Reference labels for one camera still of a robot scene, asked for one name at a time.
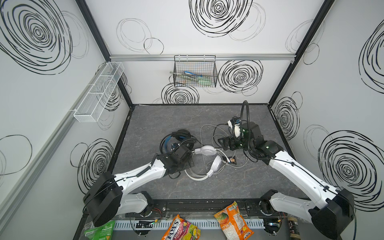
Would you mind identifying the black corner frame post left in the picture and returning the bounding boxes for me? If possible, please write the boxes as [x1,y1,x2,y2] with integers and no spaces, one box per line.
[75,0,135,111]

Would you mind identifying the black wire wall basket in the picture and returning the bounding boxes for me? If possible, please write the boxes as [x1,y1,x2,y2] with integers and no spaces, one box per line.
[171,60,218,88]

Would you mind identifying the white slotted cable duct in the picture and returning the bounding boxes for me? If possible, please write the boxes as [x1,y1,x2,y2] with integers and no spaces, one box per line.
[113,218,266,231]

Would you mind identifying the black corner frame post right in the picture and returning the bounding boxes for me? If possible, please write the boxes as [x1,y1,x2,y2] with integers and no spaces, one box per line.
[268,0,335,107]

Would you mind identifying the dark can at base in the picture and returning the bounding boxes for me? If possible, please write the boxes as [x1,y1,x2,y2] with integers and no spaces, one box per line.
[288,217,302,240]

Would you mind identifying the white gaming headset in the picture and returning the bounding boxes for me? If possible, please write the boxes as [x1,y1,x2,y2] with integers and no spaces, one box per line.
[184,145,230,181]

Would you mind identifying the aluminium wall rail left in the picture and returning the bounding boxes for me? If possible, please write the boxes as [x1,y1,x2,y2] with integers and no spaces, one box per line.
[0,64,106,224]

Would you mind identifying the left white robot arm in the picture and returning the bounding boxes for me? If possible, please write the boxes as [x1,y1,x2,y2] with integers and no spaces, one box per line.
[83,145,194,227]

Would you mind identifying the black blue gaming headset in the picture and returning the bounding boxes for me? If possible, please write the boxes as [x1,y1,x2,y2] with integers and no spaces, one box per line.
[159,129,200,154]

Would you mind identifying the aluminium wall rail back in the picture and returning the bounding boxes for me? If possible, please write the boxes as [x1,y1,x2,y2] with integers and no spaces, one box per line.
[110,54,296,62]

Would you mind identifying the white headset cable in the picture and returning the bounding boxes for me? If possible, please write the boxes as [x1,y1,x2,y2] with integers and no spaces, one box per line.
[199,123,250,175]

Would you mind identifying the orange snack bag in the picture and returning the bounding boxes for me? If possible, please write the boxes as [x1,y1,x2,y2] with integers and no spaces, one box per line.
[214,202,254,240]

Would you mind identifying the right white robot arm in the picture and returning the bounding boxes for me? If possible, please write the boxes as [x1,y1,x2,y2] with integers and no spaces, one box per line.
[218,118,357,240]

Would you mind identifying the green items in basket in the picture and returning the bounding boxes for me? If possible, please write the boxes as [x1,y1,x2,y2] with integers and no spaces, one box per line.
[171,71,212,87]

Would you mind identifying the green snack bag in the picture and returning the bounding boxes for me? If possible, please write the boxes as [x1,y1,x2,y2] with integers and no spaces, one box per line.
[84,221,116,240]

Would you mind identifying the aluminium wall rail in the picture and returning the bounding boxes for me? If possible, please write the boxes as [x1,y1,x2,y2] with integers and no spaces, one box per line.
[110,54,296,62]
[0,64,106,224]

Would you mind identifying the black headset cable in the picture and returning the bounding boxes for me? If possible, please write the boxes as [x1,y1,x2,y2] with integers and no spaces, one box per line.
[212,115,241,142]

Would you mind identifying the black corner frame post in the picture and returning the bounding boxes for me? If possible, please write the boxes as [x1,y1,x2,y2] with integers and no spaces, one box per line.
[268,0,335,107]
[75,0,135,111]

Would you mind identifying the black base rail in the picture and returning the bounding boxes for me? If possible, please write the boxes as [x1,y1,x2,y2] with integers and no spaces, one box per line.
[124,197,314,219]

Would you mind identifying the Fox's candy bag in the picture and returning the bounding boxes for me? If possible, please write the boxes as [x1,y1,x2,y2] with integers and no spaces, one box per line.
[162,215,201,240]

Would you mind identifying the clear plastic wall shelf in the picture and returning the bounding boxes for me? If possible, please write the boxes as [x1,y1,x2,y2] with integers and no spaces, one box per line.
[74,62,124,123]

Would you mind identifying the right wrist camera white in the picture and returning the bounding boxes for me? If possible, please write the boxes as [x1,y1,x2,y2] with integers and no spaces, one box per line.
[228,116,241,138]

